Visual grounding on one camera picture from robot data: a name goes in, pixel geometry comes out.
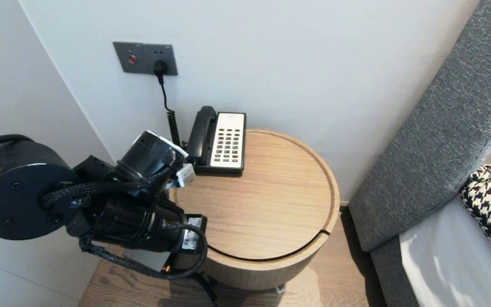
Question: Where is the black and white telephone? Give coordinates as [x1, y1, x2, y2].
[194, 113, 247, 174]

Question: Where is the round wooden side table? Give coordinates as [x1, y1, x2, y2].
[169, 129, 341, 295]

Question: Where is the black plug with coiled cable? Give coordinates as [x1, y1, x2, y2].
[154, 60, 182, 148]

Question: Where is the black telephone handset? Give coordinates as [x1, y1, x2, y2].
[186, 107, 219, 167]

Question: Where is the gray wall switch red button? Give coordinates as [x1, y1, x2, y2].
[113, 41, 146, 74]

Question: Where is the gray fabric headboard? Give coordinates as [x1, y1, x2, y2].
[349, 0, 491, 253]

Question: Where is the gray wall power socket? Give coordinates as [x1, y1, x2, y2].
[143, 43, 179, 76]

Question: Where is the braided black cable sleeve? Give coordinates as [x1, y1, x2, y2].
[41, 164, 173, 209]

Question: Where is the thin black braided cable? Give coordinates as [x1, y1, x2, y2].
[79, 224, 208, 281]

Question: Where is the gray fabric bed frame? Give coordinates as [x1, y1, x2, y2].
[370, 237, 421, 307]

